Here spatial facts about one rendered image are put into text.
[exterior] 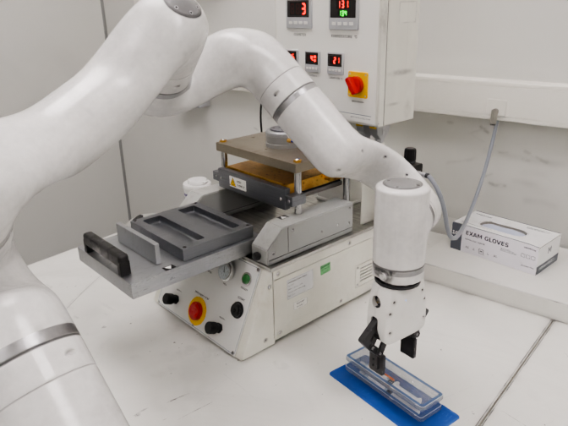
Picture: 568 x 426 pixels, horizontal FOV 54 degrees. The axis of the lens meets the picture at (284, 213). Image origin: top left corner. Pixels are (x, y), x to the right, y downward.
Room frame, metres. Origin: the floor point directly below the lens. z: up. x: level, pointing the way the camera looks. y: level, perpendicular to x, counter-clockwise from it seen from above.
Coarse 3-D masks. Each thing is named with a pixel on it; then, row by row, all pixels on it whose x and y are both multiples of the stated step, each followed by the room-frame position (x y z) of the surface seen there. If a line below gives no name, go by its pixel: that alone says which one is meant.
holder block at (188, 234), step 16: (176, 208) 1.15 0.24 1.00; (192, 208) 1.16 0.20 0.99; (208, 208) 1.14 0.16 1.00; (144, 224) 1.06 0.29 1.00; (160, 224) 1.09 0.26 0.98; (176, 224) 1.06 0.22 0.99; (192, 224) 1.05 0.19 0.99; (208, 224) 1.05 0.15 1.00; (224, 224) 1.08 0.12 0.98; (240, 224) 1.04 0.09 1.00; (160, 240) 0.99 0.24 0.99; (176, 240) 0.97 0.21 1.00; (192, 240) 1.00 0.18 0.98; (208, 240) 0.97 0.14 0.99; (224, 240) 0.99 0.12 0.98; (240, 240) 1.02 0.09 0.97; (176, 256) 0.95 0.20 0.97; (192, 256) 0.94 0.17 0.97
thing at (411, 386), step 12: (360, 348) 0.90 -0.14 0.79; (360, 360) 0.86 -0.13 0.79; (372, 372) 0.83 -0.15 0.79; (396, 372) 0.82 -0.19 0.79; (408, 372) 0.82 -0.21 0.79; (396, 384) 0.79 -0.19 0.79; (408, 384) 0.79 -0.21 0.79; (420, 384) 0.79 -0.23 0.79; (408, 396) 0.76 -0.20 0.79; (420, 396) 0.76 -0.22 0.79; (432, 396) 0.76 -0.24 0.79
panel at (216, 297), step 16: (208, 272) 1.08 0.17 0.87; (240, 272) 1.02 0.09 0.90; (256, 272) 0.99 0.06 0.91; (176, 288) 1.13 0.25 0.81; (192, 288) 1.10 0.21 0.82; (208, 288) 1.06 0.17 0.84; (224, 288) 1.03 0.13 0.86; (240, 288) 1.00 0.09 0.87; (160, 304) 1.15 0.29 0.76; (176, 304) 1.11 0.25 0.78; (208, 304) 1.04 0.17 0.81; (224, 304) 1.01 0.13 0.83; (240, 304) 0.98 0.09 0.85; (192, 320) 1.05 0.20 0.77; (208, 320) 1.02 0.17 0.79; (224, 320) 0.99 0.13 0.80; (240, 320) 0.96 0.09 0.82; (208, 336) 1.00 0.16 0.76; (224, 336) 0.97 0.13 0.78; (240, 336) 0.95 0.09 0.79
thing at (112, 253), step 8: (88, 232) 0.98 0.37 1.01; (88, 240) 0.96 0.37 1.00; (96, 240) 0.95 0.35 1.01; (104, 240) 0.95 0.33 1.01; (88, 248) 0.98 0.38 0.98; (96, 248) 0.94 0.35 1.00; (104, 248) 0.91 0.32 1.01; (112, 248) 0.91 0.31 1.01; (104, 256) 0.92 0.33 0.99; (112, 256) 0.89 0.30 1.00; (120, 256) 0.88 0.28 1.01; (120, 264) 0.87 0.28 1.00; (128, 264) 0.88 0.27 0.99; (120, 272) 0.87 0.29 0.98; (128, 272) 0.88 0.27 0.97
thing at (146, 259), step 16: (112, 240) 1.04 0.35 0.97; (128, 240) 0.99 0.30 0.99; (144, 240) 0.95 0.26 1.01; (80, 256) 1.00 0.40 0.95; (96, 256) 0.96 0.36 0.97; (128, 256) 0.96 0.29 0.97; (144, 256) 0.95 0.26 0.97; (160, 256) 0.93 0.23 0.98; (208, 256) 0.95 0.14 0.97; (224, 256) 0.98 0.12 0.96; (240, 256) 1.00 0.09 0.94; (96, 272) 0.95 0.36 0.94; (112, 272) 0.90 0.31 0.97; (144, 272) 0.89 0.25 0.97; (160, 272) 0.89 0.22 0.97; (176, 272) 0.91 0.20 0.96; (192, 272) 0.93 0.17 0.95; (128, 288) 0.85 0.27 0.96; (144, 288) 0.86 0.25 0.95; (160, 288) 0.88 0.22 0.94
